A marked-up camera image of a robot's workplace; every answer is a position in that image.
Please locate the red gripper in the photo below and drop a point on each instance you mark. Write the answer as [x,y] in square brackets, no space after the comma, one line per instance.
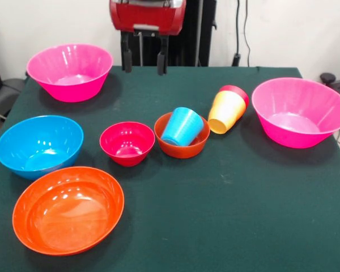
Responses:
[147,17]

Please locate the blue plastic cup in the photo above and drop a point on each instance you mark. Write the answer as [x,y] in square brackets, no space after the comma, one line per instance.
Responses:
[181,127]

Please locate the small red plastic bowl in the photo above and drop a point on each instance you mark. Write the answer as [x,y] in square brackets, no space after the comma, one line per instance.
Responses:
[127,144]

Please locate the yellow plastic cup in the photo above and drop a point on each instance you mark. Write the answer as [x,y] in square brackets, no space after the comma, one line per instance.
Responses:
[226,113]

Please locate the red plastic cup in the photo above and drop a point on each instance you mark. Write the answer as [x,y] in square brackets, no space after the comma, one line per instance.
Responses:
[239,92]

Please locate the small orange plastic bowl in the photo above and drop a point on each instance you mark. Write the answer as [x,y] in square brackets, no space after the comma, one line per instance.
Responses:
[184,151]

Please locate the blue plastic bowl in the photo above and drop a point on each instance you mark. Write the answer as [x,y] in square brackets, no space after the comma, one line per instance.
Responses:
[39,147]

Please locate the large pink plastic bowl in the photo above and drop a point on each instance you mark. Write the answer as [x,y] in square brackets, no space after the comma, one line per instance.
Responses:
[71,65]
[300,113]

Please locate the large orange plastic bowl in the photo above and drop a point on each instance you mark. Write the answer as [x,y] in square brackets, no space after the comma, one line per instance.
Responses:
[68,215]

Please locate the dark green tablecloth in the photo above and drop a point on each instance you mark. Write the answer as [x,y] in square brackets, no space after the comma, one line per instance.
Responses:
[215,226]

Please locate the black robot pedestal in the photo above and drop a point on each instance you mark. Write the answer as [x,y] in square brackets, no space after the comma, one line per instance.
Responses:
[192,42]

